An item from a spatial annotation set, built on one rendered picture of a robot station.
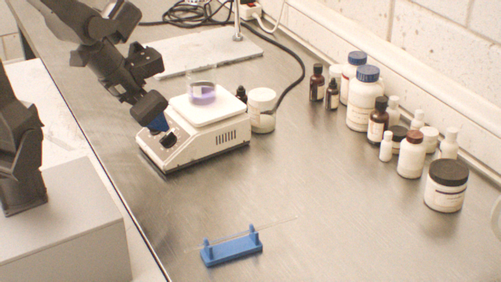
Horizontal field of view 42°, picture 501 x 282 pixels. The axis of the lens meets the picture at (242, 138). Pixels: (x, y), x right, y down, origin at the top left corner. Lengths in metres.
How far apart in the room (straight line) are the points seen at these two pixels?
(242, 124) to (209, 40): 0.52
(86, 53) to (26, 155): 0.20
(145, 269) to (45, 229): 0.18
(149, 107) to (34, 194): 0.23
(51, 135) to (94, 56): 0.38
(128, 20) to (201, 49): 0.61
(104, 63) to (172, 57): 0.59
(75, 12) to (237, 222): 0.44
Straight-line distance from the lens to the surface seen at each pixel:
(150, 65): 1.14
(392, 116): 1.36
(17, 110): 0.98
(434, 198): 1.18
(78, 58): 1.08
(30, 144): 0.99
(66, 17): 1.03
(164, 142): 1.25
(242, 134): 1.30
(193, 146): 1.25
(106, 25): 1.07
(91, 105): 1.51
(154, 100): 1.09
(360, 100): 1.34
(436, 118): 1.37
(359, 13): 1.59
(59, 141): 1.40
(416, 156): 1.23
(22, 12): 2.10
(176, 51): 1.71
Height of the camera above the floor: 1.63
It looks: 33 degrees down
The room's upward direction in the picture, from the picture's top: 1 degrees counter-clockwise
